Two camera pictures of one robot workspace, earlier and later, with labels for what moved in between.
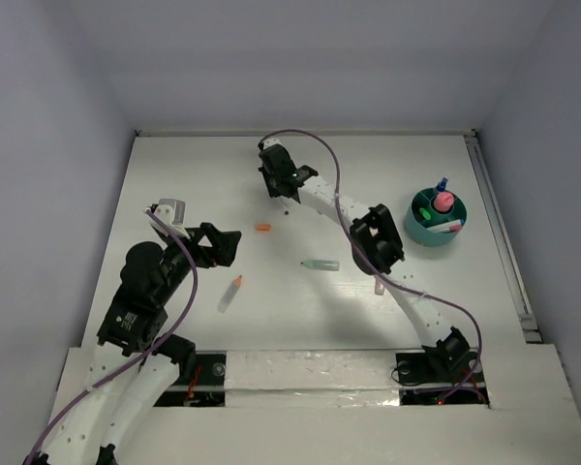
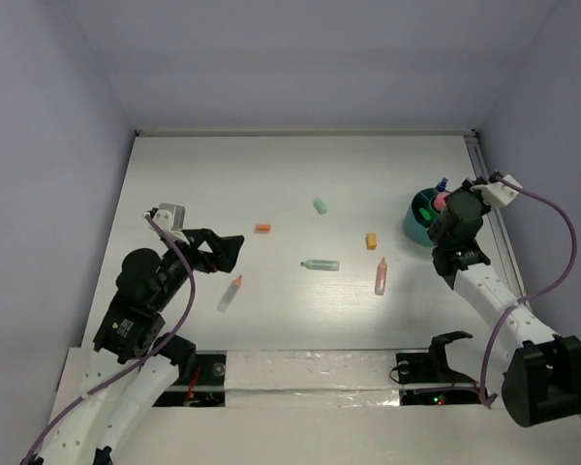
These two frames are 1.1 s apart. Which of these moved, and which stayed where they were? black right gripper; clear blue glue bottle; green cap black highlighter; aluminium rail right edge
Moved: black right gripper
Stayed: green cap black highlighter; aluminium rail right edge; clear blue glue bottle
